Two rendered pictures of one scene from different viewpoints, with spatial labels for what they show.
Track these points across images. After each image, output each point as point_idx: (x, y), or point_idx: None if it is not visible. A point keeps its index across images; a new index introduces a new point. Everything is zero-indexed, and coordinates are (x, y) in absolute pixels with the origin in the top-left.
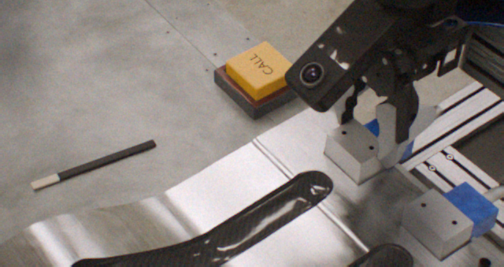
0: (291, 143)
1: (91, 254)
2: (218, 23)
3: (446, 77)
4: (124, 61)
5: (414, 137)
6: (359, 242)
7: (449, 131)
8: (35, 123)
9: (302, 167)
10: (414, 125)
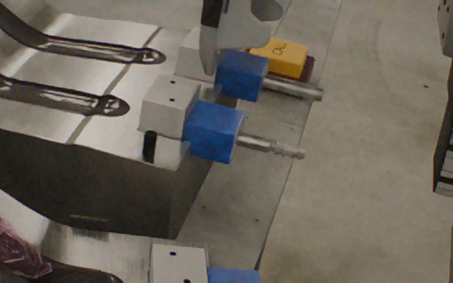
0: (179, 38)
1: None
2: (311, 45)
3: None
4: None
5: (235, 46)
6: (110, 89)
7: None
8: (112, 8)
9: (159, 47)
10: (237, 30)
